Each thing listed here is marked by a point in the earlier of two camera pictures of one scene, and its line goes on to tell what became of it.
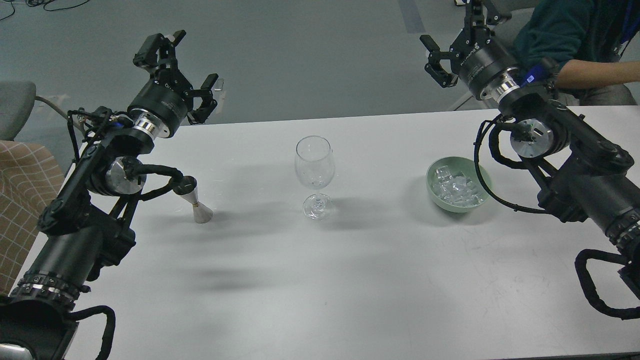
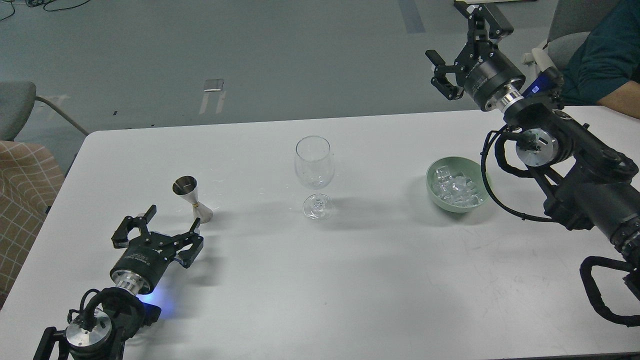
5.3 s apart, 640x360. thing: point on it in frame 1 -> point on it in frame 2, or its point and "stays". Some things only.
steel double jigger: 187,187 stays
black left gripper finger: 199,115 -> 195,225
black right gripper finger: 434,68 -> 440,81
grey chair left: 17,101 stays
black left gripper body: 162,105 -> 142,263
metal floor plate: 219,85 stays
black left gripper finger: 158,51 -> 120,238
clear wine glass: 315,165 stays
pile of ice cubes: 454,188 stays
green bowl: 453,184 stays
